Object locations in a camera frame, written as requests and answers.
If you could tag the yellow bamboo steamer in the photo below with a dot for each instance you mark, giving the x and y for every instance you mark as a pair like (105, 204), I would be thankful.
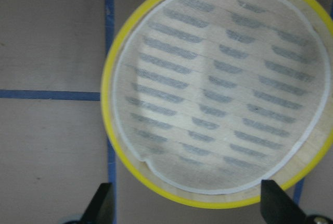
(203, 99)

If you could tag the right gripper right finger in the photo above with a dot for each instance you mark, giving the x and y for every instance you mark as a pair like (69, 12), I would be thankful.
(277, 207)

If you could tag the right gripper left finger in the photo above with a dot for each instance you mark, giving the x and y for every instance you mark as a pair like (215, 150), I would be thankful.
(101, 207)

